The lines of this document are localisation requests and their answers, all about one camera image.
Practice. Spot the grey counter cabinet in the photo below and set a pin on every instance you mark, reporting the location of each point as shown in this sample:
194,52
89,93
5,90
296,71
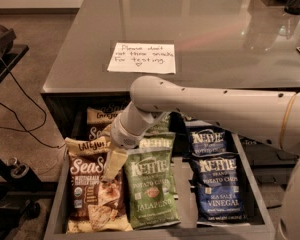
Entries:
218,43

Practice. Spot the middle blue Kettle chip bag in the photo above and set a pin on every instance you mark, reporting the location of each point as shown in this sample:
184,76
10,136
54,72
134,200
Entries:
205,138

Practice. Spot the dark lower drawer unit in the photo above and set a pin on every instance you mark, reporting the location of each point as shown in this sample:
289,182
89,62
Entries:
269,165

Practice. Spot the middle green Kettle chip bag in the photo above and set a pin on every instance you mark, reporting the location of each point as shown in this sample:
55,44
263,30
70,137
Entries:
161,140

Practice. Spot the front green jalapeno chip bag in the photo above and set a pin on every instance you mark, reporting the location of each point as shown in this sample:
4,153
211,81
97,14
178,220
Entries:
151,201

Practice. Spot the blue kettle chip bag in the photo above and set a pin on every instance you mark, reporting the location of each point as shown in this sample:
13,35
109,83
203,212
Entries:
217,189
205,138

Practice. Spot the open grey top drawer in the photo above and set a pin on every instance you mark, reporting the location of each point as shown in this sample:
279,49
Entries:
258,226

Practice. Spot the front blue Kettle chip bag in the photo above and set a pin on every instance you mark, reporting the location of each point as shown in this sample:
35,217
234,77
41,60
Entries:
217,189

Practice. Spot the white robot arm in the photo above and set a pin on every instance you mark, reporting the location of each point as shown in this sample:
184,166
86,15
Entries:
269,117

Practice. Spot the rear green Kettle chip bag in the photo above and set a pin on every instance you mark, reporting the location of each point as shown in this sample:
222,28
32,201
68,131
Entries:
161,126

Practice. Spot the green kettle chip bag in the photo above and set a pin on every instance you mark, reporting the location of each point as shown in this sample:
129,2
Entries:
161,140
161,126

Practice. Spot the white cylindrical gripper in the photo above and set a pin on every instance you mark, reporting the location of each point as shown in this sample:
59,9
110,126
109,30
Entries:
122,135

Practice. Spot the brown sea salt chip bag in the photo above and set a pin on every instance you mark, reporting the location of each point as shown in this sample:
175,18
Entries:
96,205
98,119

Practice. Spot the white handwritten paper note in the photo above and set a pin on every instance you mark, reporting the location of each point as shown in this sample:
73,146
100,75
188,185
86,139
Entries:
143,58

